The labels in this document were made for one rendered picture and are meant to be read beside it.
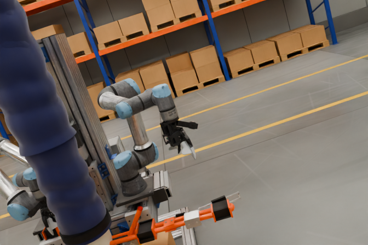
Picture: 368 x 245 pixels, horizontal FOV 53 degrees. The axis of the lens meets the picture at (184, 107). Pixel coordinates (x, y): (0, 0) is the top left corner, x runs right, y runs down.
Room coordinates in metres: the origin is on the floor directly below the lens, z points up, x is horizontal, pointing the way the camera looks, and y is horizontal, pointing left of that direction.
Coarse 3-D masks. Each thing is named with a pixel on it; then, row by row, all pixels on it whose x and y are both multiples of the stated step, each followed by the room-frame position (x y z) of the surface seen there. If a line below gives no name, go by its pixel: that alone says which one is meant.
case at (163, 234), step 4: (160, 232) 1.64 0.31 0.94; (164, 232) 1.63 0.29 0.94; (168, 232) 1.62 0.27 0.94; (160, 236) 1.61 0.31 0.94; (164, 236) 1.60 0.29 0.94; (168, 236) 1.59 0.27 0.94; (172, 236) 1.67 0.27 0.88; (156, 240) 1.59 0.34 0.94; (160, 240) 1.58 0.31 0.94; (164, 240) 1.57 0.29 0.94; (168, 240) 1.57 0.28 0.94; (172, 240) 1.65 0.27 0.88; (144, 244) 1.59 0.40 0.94; (148, 244) 1.58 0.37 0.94; (152, 244) 1.57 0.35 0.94; (156, 244) 1.56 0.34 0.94; (160, 244) 1.54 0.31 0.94; (164, 244) 1.53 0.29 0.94; (168, 244) 1.54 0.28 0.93; (172, 244) 1.61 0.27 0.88
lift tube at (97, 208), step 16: (64, 144) 1.43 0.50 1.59; (32, 160) 1.41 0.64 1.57; (48, 160) 1.40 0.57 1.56; (64, 160) 1.42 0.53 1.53; (80, 160) 1.49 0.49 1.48; (48, 176) 1.40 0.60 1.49; (64, 176) 1.41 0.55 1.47; (80, 176) 1.44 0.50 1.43; (48, 192) 1.42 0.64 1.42; (64, 192) 1.41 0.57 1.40; (80, 192) 1.43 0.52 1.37; (96, 192) 1.54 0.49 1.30; (64, 208) 1.41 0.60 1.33; (80, 208) 1.42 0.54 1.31; (96, 208) 1.45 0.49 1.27; (64, 224) 1.41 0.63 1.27; (80, 224) 1.40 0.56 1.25; (96, 224) 1.43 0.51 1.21
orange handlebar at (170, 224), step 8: (208, 208) 1.48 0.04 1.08; (232, 208) 1.42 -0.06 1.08; (200, 216) 1.44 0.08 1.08; (208, 216) 1.43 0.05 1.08; (160, 224) 1.49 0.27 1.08; (168, 224) 1.45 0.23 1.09; (176, 224) 1.44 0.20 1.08; (184, 224) 1.44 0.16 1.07; (128, 232) 1.50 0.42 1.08; (120, 240) 1.46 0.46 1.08; (128, 240) 1.46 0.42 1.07
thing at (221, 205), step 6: (210, 204) 1.48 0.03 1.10; (216, 204) 1.47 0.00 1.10; (222, 204) 1.45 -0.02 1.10; (228, 204) 1.44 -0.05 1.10; (216, 210) 1.42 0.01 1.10; (222, 210) 1.41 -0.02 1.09; (228, 210) 1.42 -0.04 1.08; (216, 216) 1.42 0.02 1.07; (222, 216) 1.42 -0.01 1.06; (228, 216) 1.41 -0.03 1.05
